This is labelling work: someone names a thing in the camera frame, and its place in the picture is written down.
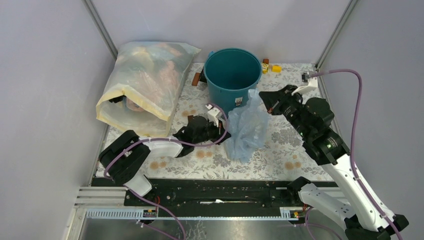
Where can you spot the floral patterned table mat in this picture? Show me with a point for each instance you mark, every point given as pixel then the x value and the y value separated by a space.
pixel 281 158

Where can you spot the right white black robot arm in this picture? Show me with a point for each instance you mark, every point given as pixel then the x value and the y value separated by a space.
pixel 364 216

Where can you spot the yellow toy block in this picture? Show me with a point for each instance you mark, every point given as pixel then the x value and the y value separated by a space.
pixel 276 68

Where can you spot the teal plastic trash bin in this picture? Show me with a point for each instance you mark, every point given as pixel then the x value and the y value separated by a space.
pixel 230 73

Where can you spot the large translucent stuffed bag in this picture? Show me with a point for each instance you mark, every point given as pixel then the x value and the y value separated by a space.
pixel 142 91

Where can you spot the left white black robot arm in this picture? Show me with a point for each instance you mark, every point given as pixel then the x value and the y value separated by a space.
pixel 123 158

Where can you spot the light blue plastic trash bag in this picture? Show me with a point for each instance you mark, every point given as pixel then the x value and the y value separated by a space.
pixel 248 128

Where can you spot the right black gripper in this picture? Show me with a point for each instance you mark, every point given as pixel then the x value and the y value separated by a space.
pixel 273 100

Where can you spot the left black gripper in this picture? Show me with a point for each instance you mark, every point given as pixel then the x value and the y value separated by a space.
pixel 219 131

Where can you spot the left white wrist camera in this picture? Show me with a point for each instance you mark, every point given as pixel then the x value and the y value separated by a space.
pixel 213 114

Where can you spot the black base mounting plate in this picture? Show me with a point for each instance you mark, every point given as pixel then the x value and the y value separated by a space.
pixel 223 198

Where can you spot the brown wooden block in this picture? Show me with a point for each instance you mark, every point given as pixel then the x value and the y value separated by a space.
pixel 198 77

